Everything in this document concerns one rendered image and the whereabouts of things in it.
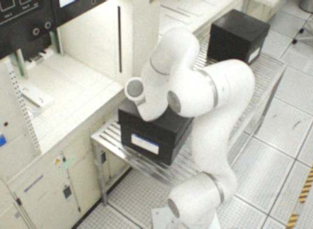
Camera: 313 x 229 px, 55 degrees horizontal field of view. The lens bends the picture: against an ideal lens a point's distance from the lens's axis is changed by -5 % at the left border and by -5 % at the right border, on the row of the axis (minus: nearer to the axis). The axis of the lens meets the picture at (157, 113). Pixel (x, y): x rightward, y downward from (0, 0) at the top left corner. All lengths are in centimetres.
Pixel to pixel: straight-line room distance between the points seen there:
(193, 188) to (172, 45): 42
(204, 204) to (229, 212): 135
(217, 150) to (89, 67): 116
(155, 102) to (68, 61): 96
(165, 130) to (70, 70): 75
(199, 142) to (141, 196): 149
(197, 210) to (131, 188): 138
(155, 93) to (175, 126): 33
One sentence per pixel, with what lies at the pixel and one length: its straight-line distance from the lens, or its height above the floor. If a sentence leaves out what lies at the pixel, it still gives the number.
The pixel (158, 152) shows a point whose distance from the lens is 144.
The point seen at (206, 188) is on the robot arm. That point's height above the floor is 118.
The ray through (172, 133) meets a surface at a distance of 129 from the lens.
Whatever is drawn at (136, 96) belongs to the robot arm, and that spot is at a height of 125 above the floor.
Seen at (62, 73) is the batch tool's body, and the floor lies 87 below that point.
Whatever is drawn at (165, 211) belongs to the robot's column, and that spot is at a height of 76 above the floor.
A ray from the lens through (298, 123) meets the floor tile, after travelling 304.
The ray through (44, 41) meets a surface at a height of 99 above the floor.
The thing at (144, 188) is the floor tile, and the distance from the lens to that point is 229.
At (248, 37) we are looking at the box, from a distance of 194.
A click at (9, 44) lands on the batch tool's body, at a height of 144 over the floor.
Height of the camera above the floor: 199
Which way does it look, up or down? 47 degrees down
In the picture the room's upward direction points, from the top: 5 degrees clockwise
